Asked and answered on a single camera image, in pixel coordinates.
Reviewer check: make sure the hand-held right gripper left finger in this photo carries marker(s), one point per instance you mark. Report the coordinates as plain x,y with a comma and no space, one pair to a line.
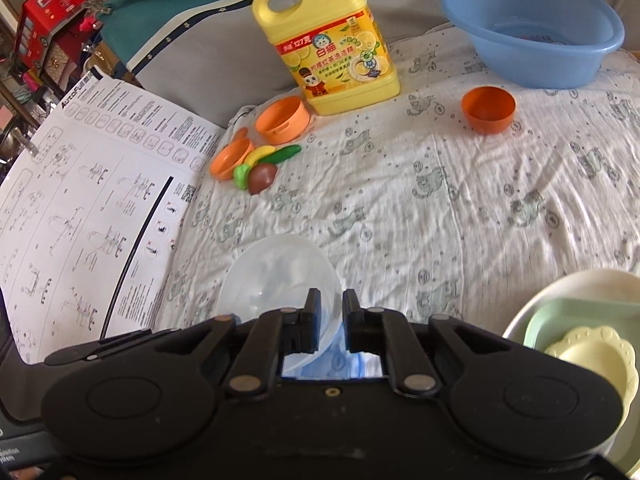
310,325

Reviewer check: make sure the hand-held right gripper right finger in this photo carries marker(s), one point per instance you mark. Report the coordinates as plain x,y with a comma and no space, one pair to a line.
351,330

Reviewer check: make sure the translucent blue bowl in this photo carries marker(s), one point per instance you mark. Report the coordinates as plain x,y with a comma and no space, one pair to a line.
325,366

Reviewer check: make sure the clear plastic bowl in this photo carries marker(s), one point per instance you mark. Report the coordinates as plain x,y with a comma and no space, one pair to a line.
270,280

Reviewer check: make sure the green square plate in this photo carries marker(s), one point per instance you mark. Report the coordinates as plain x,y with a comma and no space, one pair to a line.
565,315

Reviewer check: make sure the white oval plate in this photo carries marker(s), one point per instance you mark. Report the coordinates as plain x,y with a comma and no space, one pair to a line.
575,280

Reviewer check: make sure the yellow scalloped plate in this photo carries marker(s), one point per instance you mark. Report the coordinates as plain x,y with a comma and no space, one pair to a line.
600,355

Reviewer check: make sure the white printed blanket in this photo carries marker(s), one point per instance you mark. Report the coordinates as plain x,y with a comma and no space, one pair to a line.
425,210

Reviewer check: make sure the toy brown onion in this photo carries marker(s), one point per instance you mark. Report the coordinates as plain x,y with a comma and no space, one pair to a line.
262,177

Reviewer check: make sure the toy green vegetable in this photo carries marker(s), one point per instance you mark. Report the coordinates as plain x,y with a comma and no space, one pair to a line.
241,177

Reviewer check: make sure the toy green cucumber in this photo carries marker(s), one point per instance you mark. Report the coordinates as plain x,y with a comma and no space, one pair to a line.
285,154

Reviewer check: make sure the toy banana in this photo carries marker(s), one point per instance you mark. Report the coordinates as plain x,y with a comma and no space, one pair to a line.
257,154

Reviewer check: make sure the light orange round cup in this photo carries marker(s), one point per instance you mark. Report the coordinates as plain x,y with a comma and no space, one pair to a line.
282,120

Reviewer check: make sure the small dark orange bowl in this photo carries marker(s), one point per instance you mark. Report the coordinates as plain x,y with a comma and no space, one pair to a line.
487,110

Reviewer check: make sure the white printed instruction sheet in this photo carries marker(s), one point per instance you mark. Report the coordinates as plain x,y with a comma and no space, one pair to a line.
75,210

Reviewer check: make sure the teal and grey striped cloth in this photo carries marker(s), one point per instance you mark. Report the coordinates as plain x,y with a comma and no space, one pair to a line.
200,60

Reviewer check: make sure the yellow detergent bottle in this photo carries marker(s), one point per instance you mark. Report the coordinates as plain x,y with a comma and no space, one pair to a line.
320,35

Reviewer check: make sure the large blue plastic basin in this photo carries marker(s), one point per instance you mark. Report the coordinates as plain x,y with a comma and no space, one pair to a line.
530,55

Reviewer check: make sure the red printed box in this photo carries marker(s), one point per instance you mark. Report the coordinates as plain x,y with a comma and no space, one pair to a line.
47,15

